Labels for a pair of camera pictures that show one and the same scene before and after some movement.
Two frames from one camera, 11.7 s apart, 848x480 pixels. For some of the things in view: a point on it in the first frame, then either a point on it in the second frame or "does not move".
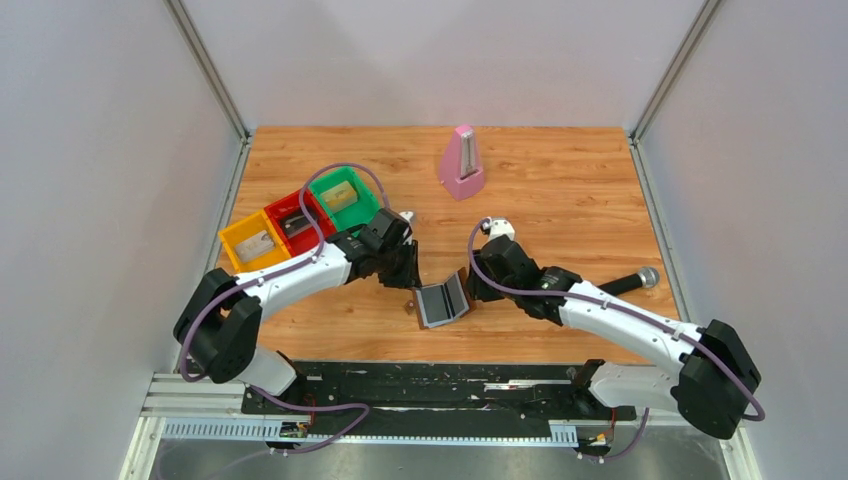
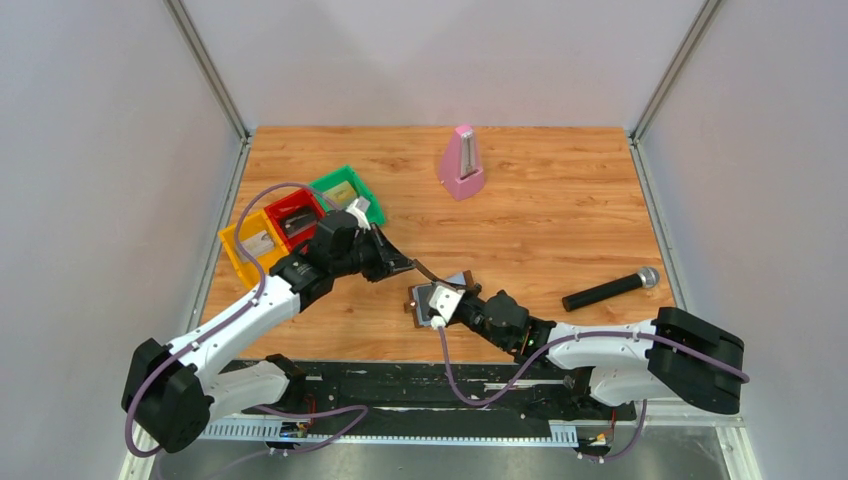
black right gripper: [482, 281] -> [460, 302]
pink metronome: [461, 166] does not move
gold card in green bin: [339, 197] does not move
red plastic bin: [289, 207] does not move
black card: [296, 224] -> [428, 273]
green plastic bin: [351, 215] does not move
